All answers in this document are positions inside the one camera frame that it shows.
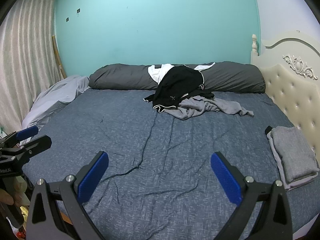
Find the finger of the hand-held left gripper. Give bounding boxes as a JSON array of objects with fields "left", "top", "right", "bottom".
[
  {"left": 0, "top": 126, "right": 39, "bottom": 153},
  {"left": 15, "top": 135, "right": 52, "bottom": 162}
]

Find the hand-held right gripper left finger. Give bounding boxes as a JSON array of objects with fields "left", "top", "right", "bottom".
[{"left": 26, "top": 151, "right": 109, "bottom": 240}]

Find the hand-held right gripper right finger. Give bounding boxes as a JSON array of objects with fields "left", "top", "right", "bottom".
[{"left": 210, "top": 151, "right": 293, "bottom": 240}]

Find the black sweater with white trim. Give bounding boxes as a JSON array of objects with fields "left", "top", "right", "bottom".
[{"left": 144, "top": 65, "right": 215, "bottom": 113}]

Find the person's left hand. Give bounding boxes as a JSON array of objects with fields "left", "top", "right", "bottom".
[{"left": 0, "top": 188, "right": 15, "bottom": 207}]

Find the light grey blanket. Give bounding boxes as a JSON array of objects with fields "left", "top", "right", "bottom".
[{"left": 22, "top": 75, "right": 90, "bottom": 147}]

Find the folded light grey garment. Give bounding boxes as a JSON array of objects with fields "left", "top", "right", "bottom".
[{"left": 266, "top": 132, "right": 316, "bottom": 190}]

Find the bed with blue sheet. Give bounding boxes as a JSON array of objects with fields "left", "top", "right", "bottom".
[{"left": 21, "top": 87, "right": 320, "bottom": 240}]

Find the folded grey sweater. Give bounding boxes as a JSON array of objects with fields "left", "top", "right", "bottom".
[{"left": 270, "top": 126, "right": 320, "bottom": 183}]

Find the crumpled grey garment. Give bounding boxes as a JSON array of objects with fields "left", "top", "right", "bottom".
[{"left": 168, "top": 95, "right": 254, "bottom": 120}]

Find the beige striped curtain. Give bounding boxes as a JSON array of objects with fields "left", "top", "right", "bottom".
[{"left": 0, "top": 0, "right": 63, "bottom": 135}]

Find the wooden strip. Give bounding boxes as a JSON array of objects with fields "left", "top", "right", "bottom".
[{"left": 52, "top": 35, "right": 67, "bottom": 79}]

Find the dark grey bolster pillow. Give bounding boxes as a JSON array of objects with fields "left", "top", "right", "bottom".
[{"left": 89, "top": 61, "right": 266, "bottom": 94}]

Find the cream tufted headboard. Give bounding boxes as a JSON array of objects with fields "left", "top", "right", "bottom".
[{"left": 251, "top": 30, "right": 320, "bottom": 155}]

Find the crumpled white garment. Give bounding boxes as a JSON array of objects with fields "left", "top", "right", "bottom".
[{"left": 147, "top": 62, "right": 216, "bottom": 84}]

